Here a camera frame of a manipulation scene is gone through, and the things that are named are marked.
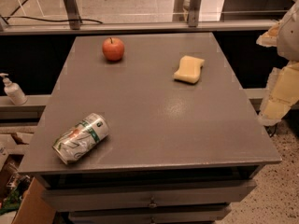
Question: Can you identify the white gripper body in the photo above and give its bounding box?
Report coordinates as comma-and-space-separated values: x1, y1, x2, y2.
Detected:
277, 0, 299, 61

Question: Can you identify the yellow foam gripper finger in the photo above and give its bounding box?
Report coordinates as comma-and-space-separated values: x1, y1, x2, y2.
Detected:
256, 22, 280, 47
258, 61, 299, 126

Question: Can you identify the yellow sponge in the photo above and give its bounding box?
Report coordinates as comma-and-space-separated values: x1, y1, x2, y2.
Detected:
173, 56, 205, 84

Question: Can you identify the grey drawer cabinet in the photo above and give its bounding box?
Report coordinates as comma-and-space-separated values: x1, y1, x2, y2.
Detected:
21, 33, 280, 224

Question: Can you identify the red apple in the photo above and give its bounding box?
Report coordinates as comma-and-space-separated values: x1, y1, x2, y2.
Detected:
102, 37, 124, 62

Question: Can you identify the white pump bottle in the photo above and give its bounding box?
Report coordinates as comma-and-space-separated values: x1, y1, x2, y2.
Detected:
0, 73, 27, 105

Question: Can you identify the brown cardboard box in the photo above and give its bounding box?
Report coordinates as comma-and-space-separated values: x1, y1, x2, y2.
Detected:
12, 178, 56, 224

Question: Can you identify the metal railing frame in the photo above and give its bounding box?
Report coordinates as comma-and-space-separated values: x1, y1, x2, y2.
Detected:
0, 0, 299, 35

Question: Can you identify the black cable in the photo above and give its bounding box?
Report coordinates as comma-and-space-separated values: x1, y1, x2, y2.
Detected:
0, 15, 104, 25

